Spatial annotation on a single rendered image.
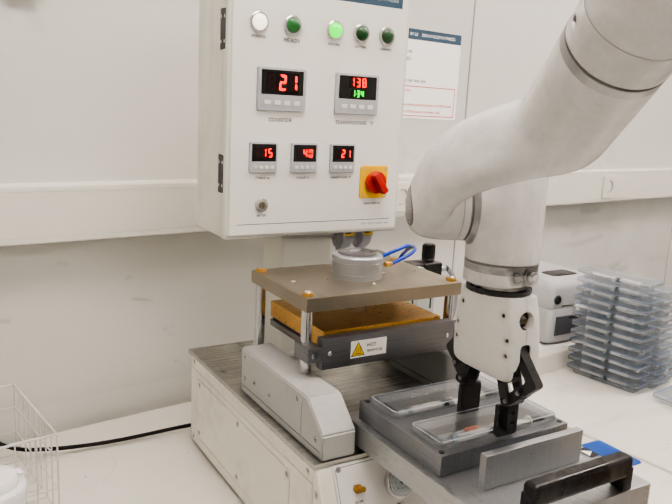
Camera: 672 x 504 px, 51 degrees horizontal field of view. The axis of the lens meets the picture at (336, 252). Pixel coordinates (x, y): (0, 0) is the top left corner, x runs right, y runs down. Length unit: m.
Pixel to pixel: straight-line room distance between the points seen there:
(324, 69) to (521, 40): 0.99
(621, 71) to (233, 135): 0.66
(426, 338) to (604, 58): 0.59
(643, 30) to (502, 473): 0.48
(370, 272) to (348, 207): 0.19
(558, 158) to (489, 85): 1.31
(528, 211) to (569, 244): 1.58
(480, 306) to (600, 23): 0.38
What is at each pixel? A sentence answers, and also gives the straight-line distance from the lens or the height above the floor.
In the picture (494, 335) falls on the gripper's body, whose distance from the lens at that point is 0.81.
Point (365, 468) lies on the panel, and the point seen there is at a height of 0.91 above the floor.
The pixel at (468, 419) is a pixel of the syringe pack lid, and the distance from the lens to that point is 0.88.
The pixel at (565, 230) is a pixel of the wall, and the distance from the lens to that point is 2.33.
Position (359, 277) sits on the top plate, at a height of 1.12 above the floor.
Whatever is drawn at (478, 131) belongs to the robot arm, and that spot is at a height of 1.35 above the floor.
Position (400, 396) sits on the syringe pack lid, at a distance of 0.92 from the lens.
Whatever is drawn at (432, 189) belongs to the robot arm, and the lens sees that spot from 0.71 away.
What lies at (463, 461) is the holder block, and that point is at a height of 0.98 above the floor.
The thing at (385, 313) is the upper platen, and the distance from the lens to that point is 1.07.
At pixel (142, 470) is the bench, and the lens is 1.27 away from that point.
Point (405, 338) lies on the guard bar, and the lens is 1.03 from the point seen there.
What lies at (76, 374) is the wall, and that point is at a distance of 1.42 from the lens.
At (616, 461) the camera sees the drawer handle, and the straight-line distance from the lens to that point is 0.83.
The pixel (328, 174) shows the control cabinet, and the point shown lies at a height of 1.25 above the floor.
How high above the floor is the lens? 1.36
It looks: 12 degrees down
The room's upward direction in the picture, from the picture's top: 3 degrees clockwise
